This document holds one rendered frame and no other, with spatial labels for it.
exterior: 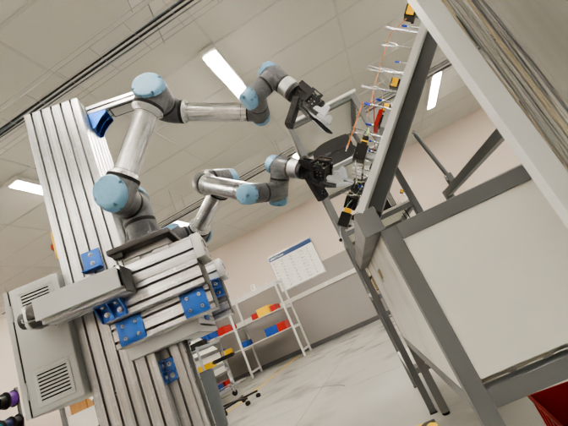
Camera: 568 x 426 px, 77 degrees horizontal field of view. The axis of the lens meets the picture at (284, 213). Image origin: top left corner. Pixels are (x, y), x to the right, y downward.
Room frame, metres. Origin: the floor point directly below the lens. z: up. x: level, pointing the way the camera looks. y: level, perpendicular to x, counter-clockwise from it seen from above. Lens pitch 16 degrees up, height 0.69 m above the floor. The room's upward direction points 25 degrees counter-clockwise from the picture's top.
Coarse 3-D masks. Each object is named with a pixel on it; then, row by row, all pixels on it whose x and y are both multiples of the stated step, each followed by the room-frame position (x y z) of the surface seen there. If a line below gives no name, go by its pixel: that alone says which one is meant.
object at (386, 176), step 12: (432, 36) 0.99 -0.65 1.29; (432, 48) 0.99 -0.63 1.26; (420, 60) 0.99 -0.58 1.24; (432, 60) 1.37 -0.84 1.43; (420, 72) 0.99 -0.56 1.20; (420, 84) 1.00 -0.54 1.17; (408, 96) 1.00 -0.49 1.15; (420, 96) 1.66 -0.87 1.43; (408, 108) 1.00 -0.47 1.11; (408, 120) 1.00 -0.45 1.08; (396, 132) 1.01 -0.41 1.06; (408, 132) 1.84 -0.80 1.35; (396, 144) 1.01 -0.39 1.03; (396, 156) 1.01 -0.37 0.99; (384, 168) 1.01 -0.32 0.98; (396, 168) 1.85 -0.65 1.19; (384, 180) 1.02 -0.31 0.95; (384, 192) 1.02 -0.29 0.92; (372, 204) 1.02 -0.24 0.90; (384, 204) 1.02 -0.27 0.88
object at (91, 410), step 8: (64, 408) 4.73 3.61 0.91; (88, 408) 4.66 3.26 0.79; (64, 416) 4.71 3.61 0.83; (72, 416) 4.72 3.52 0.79; (80, 416) 4.69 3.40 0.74; (88, 416) 4.67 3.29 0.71; (96, 416) 4.64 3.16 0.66; (64, 424) 4.69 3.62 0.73; (72, 424) 4.73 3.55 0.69; (80, 424) 4.70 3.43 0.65; (88, 424) 4.68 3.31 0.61; (96, 424) 4.65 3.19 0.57
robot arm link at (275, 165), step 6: (270, 156) 1.26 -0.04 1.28; (276, 156) 1.25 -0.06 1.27; (282, 156) 1.25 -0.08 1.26; (270, 162) 1.25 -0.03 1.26; (276, 162) 1.24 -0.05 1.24; (282, 162) 1.23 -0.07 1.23; (270, 168) 1.27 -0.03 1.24; (276, 168) 1.25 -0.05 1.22; (282, 168) 1.24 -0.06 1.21; (270, 174) 1.28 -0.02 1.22; (276, 174) 1.26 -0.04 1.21; (282, 174) 1.26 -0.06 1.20
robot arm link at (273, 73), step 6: (264, 66) 1.13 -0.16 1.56; (270, 66) 1.13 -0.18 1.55; (276, 66) 1.13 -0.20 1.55; (258, 72) 1.15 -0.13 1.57; (264, 72) 1.13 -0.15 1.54; (270, 72) 1.12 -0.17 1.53; (276, 72) 1.13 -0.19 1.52; (282, 72) 1.13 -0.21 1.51; (270, 78) 1.13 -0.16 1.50; (276, 78) 1.13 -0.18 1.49; (282, 78) 1.13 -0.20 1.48; (270, 84) 1.14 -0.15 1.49; (276, 84) 1.14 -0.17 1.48; (276, 90) 1.16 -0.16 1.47
